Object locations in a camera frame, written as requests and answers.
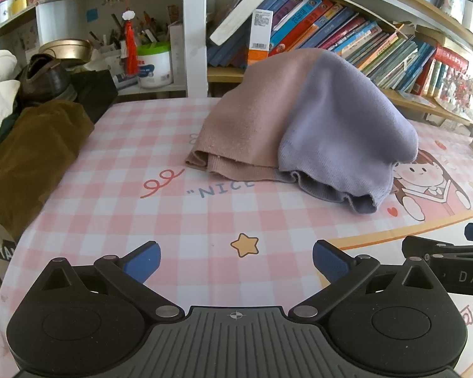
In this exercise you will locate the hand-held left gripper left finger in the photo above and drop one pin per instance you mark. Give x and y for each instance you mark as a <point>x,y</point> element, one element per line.
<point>144,262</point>

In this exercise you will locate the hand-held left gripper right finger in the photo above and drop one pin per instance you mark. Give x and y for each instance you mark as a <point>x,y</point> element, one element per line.
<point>331,262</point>

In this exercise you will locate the pink and purple sweater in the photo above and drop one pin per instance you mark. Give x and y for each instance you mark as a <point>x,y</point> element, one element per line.
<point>299,118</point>

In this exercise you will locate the pink checked printed table mat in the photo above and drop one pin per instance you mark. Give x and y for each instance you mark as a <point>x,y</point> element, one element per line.
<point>142,204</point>

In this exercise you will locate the colourful flower ornament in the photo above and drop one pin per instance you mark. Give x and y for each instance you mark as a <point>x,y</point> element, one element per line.
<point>461,88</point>

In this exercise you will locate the black bag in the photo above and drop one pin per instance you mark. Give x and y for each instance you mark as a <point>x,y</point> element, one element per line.
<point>96,94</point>

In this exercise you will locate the white tub with green lid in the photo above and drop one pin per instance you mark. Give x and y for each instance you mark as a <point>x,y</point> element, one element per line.
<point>154,67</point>

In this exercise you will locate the brown leather shoe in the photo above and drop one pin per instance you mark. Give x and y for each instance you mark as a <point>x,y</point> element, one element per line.
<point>43,80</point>

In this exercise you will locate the red spray bottle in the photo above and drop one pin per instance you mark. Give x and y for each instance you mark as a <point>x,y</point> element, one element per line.
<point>131,47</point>

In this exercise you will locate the holder of pens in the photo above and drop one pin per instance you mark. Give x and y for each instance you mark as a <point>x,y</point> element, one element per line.
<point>110,41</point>

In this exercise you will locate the brass bowl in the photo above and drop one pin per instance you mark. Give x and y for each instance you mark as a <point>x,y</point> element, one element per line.
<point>65,49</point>

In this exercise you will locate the row of colourful books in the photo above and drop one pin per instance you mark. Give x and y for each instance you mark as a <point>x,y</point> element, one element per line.
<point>339,27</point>

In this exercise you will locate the tall white orange carton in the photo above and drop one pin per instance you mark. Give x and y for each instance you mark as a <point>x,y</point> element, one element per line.
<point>259,35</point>

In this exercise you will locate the white framed bookshelf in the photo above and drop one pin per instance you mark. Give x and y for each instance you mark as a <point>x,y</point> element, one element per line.
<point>195,27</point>

